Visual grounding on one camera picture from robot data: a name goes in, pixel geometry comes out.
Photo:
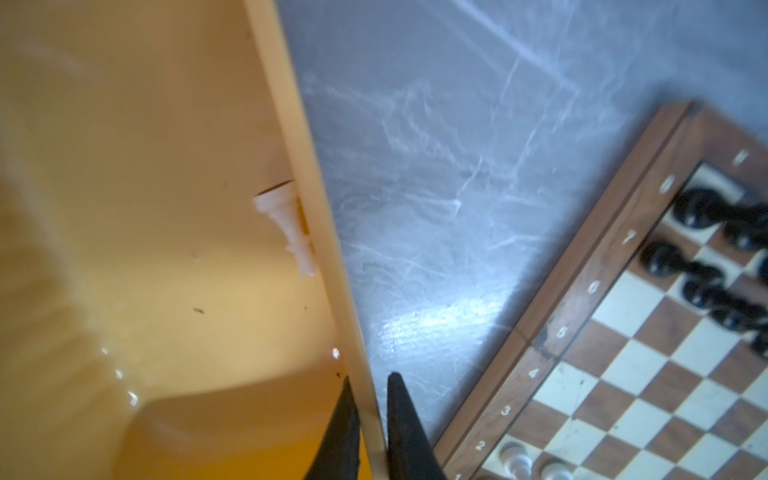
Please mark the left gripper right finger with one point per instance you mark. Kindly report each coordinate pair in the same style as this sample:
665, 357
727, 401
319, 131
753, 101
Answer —
409, 453

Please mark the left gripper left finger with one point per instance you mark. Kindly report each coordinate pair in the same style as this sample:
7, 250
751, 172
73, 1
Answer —
338, 455

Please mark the yellow plastic tray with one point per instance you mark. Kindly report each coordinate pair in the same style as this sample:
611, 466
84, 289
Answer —
153, 324

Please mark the white chess queen piece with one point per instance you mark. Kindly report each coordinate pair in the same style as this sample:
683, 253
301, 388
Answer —
281, 203

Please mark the wooden chess board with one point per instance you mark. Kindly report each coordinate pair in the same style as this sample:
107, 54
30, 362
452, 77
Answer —
644, 353

